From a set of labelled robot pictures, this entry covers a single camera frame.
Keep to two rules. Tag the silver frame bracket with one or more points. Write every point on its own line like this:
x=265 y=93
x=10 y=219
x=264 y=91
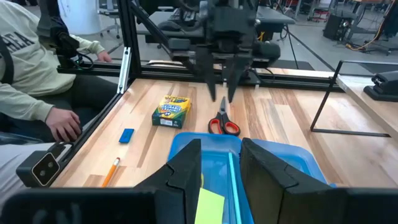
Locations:
x=124 y=70

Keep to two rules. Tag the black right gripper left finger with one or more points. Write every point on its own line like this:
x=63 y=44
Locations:
x=180 y=186

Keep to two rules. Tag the teal pen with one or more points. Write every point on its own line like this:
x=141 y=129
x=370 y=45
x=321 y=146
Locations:
x=234 y=186

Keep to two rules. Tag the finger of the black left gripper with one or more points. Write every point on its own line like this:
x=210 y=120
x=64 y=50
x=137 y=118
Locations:
x=234 y=77
x=209 y=73

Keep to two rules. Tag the green yellow crayon box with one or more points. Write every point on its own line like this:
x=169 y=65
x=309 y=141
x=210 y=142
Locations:
x=171 y=111

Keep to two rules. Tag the orange pencil with red eraser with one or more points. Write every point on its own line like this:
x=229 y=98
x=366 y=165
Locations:
x=111 y=172

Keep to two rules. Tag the person's hand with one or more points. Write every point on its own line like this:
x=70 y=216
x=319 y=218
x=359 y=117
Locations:
x=104 y=56
x=63 y=124

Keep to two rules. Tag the blue plastic pencil case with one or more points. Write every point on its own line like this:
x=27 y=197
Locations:
x=217 y=161

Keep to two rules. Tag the black box on floor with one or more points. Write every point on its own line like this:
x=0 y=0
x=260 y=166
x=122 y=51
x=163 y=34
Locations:
x=337 y=27

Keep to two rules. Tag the black stapler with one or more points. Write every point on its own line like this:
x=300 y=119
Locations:
x=384 y=86

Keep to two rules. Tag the black aluminium table frame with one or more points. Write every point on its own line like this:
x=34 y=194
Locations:
x=130 y=65

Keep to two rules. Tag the blue eraser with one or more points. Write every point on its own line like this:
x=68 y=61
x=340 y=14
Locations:
x=126 y=135

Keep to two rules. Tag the wooden shelf with black legs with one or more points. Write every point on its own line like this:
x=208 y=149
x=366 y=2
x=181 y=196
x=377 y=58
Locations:
x=370 y=102

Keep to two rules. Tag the green sticky note pad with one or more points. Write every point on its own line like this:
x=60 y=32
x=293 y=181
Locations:
x=210 y=207

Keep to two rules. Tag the black table-level camera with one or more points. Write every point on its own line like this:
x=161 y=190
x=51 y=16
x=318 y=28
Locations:
x=42 y=168

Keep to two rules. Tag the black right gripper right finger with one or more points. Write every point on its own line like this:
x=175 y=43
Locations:
x=273 y=189

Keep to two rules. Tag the grey office chair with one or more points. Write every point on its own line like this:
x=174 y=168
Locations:
x=109 y=17

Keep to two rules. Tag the person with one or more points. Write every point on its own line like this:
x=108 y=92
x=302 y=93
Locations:
x=34 y=62

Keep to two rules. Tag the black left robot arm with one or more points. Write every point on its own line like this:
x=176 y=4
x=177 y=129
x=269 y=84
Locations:
x=174 y=21

